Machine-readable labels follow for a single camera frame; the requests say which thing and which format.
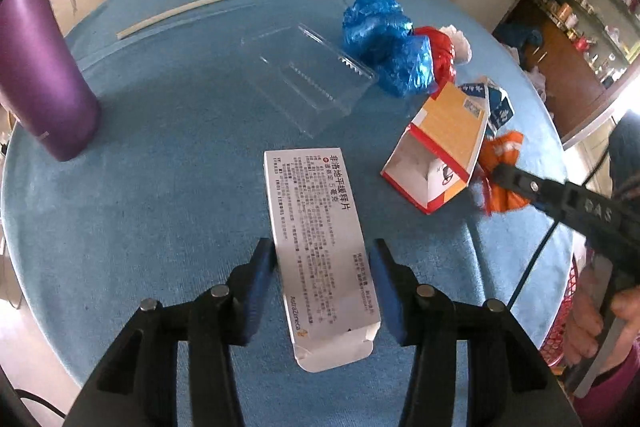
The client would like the purple thermos bottle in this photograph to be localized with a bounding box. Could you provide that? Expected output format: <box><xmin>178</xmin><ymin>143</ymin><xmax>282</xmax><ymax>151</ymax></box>
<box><xmin>1</xmin><ymin>0</ymin><xmax>101</xmax><ymax>161</ymax></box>

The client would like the red plastic basket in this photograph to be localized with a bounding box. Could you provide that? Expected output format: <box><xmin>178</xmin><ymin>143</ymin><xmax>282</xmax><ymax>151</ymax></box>
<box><xmin>539</xmin><ymin>259</ymin><xmax>578</xmax><ymax>375</ymax></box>

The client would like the black cable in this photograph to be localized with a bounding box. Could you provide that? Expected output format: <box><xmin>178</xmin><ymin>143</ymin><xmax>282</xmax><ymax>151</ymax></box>
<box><xmin>505</xmin><ymin>141</ymin><xmax>618</xmax><ymax>310</ymax></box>

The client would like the orange white medicine box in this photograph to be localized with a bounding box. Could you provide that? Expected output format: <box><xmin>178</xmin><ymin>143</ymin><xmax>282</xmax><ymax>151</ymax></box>
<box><xmin>381</xmin><ymin>82</ymin><xmax>489</xmax><ymax>215</ymax></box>

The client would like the red crumpled plastic bag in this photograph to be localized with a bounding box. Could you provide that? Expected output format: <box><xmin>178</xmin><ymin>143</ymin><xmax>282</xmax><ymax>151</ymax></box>
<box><xmin>413</xmin><ymin>26</ymin><xmax>457</xmax><ymax>98</ymax></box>

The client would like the person's right hand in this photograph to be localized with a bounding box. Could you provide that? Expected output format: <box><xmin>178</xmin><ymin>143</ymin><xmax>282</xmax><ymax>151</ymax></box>
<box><xmin>563</xmin><ymin>265</ymin><xmax>640</xmax><ymax>374</ymax></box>

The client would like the wooden shelf with items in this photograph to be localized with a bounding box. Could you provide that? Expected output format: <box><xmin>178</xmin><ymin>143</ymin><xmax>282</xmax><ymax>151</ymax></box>
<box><xmin>494</xmin><ymin>0</ymin><xmax>639</xmax><ymax>147</ymax></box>

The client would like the blue tablecloth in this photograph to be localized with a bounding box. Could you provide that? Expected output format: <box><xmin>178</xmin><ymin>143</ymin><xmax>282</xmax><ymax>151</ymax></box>
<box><xmin>1</xmin><ymin>0</ymin><xmax>576</xmax><ymax>427</ymax></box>

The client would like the clear plastic packaging tray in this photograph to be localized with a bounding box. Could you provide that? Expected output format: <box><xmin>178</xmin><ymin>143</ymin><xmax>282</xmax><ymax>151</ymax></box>
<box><xmin>241</xmin><ymin>23</ymin><xmax>378</xmax><ymax>138</ymax></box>

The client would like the blue torn carton piece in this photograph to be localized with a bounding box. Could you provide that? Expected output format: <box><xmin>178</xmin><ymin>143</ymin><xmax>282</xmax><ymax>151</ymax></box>
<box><xmin>459</xmin><ymin>76</ymin><xmax>514</xmax><ymax>139</ymax></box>

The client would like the orange wrapper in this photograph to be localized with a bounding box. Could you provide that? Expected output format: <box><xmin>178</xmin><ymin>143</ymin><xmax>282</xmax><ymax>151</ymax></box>
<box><xmin>477</xmin><ymin>131</ymin><xmax>529</xmax><ymax>216</ymax></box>

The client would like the white crumpled tissue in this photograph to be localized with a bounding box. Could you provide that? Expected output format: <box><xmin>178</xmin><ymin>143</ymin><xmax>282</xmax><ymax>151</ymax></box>
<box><xmin>439</xmin><ymin>25</ymin><xmax>473</xmax><ymax>64</ymax></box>

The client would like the blue crumpled plastic bag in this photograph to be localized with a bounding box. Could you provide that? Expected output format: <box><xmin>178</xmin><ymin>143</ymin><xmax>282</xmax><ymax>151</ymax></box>
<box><xmin>342</xmin><ymin>0</ymin><xmax>437</xmax><ymax>98</ymax></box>

